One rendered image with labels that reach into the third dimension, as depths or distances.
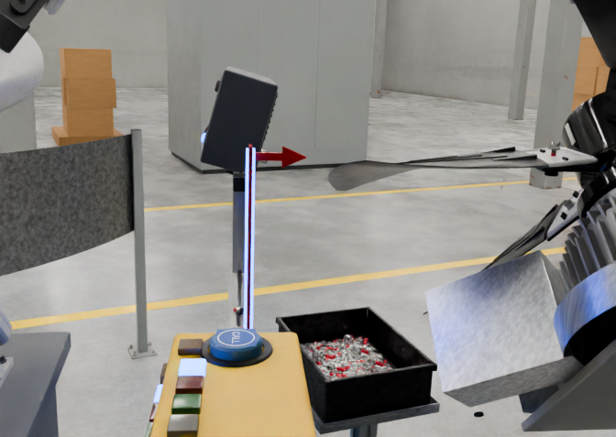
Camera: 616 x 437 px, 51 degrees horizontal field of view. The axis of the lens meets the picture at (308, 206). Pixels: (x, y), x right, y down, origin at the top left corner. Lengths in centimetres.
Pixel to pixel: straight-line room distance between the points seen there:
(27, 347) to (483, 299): 55
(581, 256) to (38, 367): 61
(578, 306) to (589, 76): 847
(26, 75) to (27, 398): 41
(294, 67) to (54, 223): 493
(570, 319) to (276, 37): 637
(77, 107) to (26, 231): 631
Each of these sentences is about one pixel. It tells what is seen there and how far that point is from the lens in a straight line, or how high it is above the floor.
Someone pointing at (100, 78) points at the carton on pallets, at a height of 87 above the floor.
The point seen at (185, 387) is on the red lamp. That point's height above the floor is 108.
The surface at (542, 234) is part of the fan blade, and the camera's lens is 87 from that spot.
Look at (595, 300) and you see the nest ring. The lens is 65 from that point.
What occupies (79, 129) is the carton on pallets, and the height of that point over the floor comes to 23.
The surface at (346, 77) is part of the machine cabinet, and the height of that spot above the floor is 102.
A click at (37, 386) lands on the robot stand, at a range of 78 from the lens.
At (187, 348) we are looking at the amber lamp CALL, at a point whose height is 108.
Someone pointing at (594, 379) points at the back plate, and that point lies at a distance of 77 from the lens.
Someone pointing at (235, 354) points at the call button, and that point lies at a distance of 48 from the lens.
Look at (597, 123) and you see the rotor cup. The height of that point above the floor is 123.
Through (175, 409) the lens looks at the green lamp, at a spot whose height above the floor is 108.
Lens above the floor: 129
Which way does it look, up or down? 14 degrees down
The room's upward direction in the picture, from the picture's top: 2 degrees clockwise
